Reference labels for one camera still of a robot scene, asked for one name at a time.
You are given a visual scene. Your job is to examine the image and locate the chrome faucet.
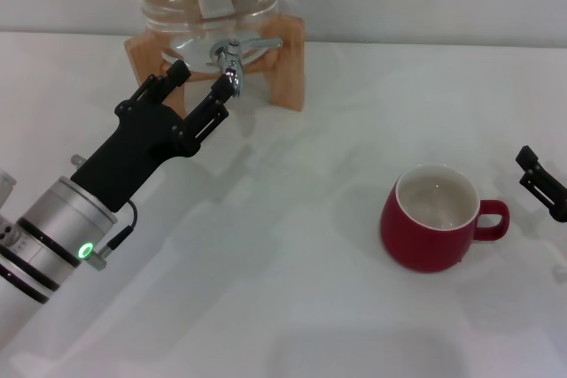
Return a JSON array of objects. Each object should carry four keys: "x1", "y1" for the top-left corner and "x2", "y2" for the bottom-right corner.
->
[{"x1": 206, "y1": 36, "x2": 284, "y2": 100}]

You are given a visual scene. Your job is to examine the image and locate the red cup white inside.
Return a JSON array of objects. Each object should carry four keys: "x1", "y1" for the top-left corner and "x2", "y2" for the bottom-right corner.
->
[{"x1": 379, "y1": 163, "x2": 510, "y2": 274}]

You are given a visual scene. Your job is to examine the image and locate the wooden dispenser stand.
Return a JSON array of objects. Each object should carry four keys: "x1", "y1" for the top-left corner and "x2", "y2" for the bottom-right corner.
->
[{"x1": 123, "y1": 12, "x2": 307, "y2": 113}]

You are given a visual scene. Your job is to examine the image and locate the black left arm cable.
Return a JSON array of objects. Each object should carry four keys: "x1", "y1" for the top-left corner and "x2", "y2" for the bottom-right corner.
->
[{"x1": 90, "y1": 198, "x2": 139, "y2": 264}]

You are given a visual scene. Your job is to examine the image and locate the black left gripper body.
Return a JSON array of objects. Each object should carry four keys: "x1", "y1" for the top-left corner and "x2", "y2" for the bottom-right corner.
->
[{"x1": 70, "y1": 93, "x2": 197, "y2": 213}]

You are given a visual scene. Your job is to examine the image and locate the left wrist camera housing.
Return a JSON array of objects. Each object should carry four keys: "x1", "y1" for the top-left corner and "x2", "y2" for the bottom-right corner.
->
[{"x1": 0, "y1": 168, "x2": 18, "y2": 209}]

